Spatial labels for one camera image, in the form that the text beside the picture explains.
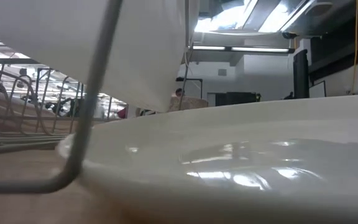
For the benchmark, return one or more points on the white plate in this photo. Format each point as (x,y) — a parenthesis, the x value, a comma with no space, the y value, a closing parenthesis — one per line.
(228,140)

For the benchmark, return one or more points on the grey patterned mug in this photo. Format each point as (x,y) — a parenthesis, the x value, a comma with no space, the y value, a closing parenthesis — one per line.
(188,104)

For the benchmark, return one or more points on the person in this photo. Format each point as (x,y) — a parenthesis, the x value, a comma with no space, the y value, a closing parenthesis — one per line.
(179,92)

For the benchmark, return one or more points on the small red object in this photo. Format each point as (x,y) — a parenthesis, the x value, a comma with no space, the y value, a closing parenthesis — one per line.
(123,113)

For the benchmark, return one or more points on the black workstation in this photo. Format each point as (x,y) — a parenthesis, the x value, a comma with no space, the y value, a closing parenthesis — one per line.
(238,99)

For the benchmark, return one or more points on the ceiling light strip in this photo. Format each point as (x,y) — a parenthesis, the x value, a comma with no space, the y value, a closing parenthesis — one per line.
(244,49)

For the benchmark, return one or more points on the whiteboard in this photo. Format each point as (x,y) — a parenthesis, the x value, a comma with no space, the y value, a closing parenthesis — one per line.
(317,90)

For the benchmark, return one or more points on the clear plastic cutlery holder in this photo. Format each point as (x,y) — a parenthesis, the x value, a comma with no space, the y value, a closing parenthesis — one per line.
(57,37)

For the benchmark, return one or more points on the black background frame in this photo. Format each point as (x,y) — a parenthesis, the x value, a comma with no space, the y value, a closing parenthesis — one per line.
(191,79)

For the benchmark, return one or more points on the black upright post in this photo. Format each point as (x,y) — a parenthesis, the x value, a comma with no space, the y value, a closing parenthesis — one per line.
(301,77)

